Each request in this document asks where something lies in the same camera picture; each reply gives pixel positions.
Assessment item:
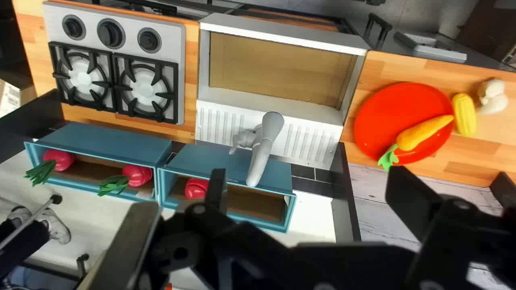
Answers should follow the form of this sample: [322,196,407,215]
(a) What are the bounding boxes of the grey flat plate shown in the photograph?
[393,28,469,64]

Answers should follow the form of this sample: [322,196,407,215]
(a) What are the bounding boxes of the small white doll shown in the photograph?
[475,77,509,117]

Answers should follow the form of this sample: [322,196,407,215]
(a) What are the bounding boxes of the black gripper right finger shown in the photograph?
[385,165,516,290]

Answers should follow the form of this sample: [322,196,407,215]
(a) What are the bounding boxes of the grey toy faucet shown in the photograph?
[228,109,285,188]

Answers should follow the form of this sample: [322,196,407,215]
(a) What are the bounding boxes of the orange toy carrot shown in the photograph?
[377,112,456,172]

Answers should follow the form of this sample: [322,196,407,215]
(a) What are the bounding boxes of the red toy radish green leaves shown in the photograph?
[24,147,77,186]
[183,175,211,201]
[96,164,154,197]

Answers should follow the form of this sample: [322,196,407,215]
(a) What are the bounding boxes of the wooden counter board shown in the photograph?
[340,49,516,189]

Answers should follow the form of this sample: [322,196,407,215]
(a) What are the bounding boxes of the red round plate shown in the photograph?
[351,80,456,165]

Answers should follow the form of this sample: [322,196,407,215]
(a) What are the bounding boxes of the wooden stove base board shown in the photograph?
[11,0,201,144]

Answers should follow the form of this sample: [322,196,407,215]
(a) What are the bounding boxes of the yellow toy corn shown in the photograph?
[449,91,478,136]

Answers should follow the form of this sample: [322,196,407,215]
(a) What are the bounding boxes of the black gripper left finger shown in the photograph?
[78,201,162,290]

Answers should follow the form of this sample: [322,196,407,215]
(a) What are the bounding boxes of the white toy sink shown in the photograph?
[193,12,372,170]

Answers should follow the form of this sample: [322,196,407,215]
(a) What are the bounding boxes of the grey toy stove black burners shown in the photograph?
[41,1,186,125]

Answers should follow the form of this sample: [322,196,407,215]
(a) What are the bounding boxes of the black frame pole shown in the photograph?
[328,141,362,242]

